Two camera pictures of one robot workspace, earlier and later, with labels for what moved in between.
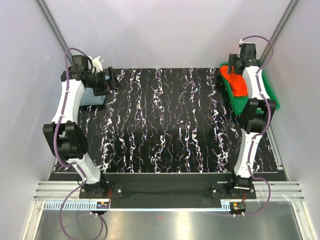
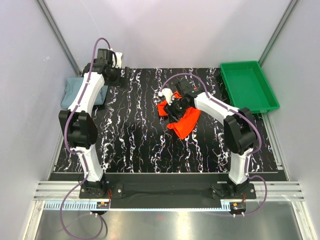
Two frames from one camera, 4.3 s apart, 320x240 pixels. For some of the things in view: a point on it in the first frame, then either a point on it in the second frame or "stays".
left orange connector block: x=103 y=204 stays
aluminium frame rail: x=62 y=191 stays
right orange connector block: x=237 y=207 stays
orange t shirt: x=236 y=82 -> x=185 y=126
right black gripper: x=232 y=59 -> x=172 y=114
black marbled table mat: x=169 y=120 stays
